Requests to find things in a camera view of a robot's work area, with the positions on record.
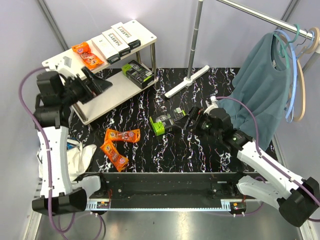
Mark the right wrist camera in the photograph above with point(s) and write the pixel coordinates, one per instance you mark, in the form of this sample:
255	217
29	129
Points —
211	104

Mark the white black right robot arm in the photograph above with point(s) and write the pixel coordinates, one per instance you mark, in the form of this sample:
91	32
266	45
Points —
294	197

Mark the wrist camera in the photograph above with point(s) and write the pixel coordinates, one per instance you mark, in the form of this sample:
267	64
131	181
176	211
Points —
63	66
211	104

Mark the white printed cloth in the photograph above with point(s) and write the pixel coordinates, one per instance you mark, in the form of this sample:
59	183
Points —
79	157

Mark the white Harry's box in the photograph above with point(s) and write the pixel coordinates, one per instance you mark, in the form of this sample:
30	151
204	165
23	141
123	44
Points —
117	42
127	35

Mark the green black razor box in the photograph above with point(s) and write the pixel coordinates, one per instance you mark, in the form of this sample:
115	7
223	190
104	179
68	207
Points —
168	121

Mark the clothes rack stand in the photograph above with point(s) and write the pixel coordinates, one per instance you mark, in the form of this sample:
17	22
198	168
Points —
224	40

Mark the blue hanger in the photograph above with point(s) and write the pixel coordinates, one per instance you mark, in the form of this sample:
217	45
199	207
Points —
292	82

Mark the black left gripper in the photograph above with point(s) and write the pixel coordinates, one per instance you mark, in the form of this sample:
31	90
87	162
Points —
98	85

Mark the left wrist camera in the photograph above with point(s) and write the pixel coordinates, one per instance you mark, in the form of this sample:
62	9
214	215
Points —
63	66

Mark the white H razor box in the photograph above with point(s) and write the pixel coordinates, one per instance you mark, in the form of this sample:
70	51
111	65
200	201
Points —
106	49

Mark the teal t-shirt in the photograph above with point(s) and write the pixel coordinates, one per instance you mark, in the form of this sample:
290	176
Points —
261	89

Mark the white two-tier shelf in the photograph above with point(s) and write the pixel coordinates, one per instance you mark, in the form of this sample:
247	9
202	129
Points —
116	88

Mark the wooden hanger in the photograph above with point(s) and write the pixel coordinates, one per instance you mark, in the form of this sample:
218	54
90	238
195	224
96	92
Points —
303	82

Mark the teal hanger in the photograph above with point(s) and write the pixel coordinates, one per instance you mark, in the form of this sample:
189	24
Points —
286	49

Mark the aluminium frame rail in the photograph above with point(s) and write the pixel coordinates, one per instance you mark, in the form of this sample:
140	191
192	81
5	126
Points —
165	203

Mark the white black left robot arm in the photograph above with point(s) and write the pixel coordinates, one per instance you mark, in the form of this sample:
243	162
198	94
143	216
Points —
57	93

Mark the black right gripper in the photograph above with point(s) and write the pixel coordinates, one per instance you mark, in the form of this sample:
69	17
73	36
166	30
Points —
201	115

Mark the orange razor pack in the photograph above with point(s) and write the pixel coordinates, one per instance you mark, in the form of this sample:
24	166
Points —
132	136
119	161
90	60

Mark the green black razor box shelved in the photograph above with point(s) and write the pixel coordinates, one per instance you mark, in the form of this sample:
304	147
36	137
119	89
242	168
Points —
138	74

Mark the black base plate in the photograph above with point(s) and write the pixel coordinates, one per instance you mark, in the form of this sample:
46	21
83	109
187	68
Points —
125	185

